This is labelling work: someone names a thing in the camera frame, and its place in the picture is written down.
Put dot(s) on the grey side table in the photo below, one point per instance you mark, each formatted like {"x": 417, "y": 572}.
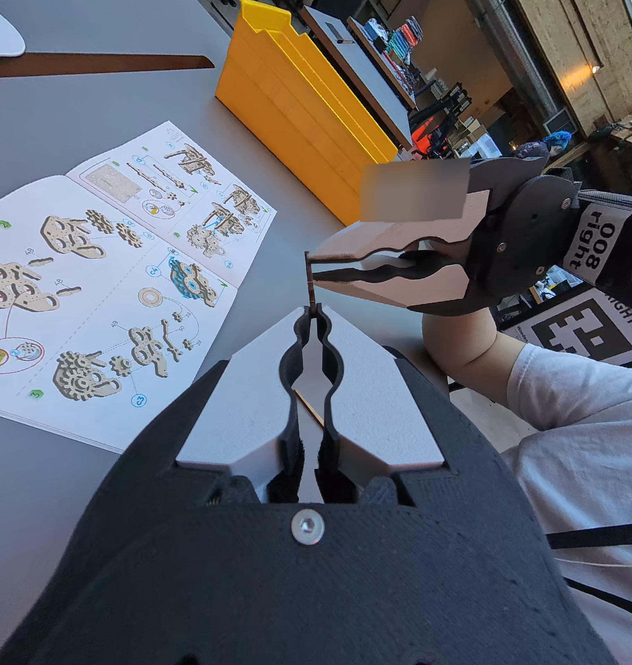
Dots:
{"x": 363, "y": 78}

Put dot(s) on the yellow plastic bin stack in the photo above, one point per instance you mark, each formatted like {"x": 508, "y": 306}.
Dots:
{"x": 295, "y": 114}

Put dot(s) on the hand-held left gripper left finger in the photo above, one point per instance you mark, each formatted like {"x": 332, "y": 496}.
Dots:
{"x": 233, "y": 415}

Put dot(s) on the grey desk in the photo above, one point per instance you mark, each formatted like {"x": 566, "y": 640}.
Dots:
{"x": 139, "y": 104}

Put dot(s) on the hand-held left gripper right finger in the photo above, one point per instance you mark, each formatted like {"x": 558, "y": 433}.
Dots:
{"x": 389, "y": 415}

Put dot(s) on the illustrated instruction booklet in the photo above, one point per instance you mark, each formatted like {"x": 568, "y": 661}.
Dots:
{"x": 113, "y": 260}

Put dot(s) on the small wooden crank lever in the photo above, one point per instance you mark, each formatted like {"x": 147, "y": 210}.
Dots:
{"x": 312, "y": 291}

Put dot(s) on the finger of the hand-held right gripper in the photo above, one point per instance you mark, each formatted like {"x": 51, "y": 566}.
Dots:
{"x": 425, "y": 291}
{"x": 399, "y": 234}

